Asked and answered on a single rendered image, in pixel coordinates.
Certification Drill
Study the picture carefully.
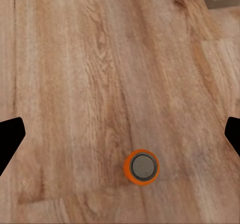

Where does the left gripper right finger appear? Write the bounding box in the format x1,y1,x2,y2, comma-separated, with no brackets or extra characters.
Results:
224,117,240,156

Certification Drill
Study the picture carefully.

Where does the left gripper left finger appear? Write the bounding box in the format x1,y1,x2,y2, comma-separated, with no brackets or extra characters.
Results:
0,117,26,176

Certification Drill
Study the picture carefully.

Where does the can of soda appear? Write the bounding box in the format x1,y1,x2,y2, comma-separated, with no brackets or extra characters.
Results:
123,149,159,185

